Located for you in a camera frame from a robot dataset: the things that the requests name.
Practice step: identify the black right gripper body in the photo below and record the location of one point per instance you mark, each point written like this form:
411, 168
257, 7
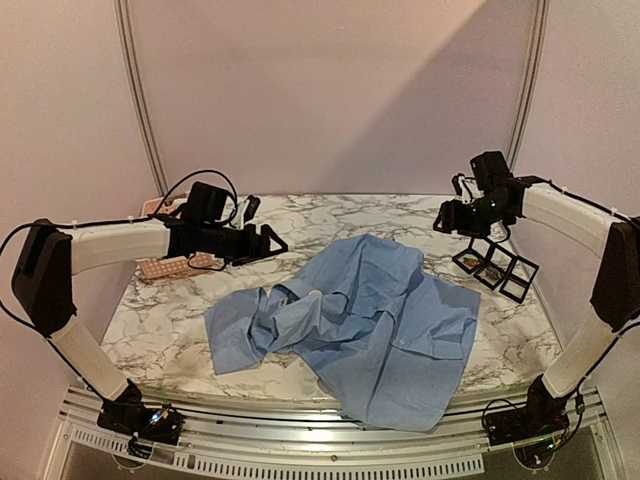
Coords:
447, 216

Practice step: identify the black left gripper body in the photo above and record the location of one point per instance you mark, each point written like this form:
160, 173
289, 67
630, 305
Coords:
249, 248

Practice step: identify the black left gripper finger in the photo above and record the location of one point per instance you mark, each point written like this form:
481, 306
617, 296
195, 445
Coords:
271, 243
249, 259

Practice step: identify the round brooch dark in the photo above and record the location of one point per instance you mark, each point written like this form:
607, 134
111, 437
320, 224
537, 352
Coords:
491, 274

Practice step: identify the blue shirt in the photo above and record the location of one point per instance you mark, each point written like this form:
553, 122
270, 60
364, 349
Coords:
389, 341

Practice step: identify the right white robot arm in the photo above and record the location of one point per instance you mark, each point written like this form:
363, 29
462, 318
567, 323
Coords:
597, 264

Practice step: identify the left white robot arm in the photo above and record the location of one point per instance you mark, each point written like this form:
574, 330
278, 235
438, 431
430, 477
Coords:
212, 220

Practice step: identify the pink plastic basket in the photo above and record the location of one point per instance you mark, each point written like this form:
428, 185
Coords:
175, 263

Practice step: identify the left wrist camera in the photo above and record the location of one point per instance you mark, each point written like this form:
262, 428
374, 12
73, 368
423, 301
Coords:
251, 205

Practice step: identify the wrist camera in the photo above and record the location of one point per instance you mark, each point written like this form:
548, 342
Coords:
463, 187
251, 205

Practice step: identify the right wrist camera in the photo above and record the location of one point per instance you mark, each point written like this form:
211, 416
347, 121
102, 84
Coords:
463, 187

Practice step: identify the black frame box left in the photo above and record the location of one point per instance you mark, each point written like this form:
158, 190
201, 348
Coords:
477, 255

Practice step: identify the black frame box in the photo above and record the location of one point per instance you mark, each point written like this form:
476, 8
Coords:
518, 279
477, 255

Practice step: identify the black frame box right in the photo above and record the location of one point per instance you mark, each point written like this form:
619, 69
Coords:
518, 279

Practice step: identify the aluminium front rail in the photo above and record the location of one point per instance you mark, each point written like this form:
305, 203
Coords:
226, 438

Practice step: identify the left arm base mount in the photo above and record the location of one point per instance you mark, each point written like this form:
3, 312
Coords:
128, 415

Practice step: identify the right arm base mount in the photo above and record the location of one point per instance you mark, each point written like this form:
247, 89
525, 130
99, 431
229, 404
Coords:
504, 422

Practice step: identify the right aluminium post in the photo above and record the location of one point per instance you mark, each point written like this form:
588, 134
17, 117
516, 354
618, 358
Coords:
531, 70

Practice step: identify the aluminium post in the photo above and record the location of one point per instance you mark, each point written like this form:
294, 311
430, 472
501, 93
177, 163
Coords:
531, 70
134, 78

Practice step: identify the left aluminium post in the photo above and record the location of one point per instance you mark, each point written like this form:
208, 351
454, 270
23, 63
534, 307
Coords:
134, 78

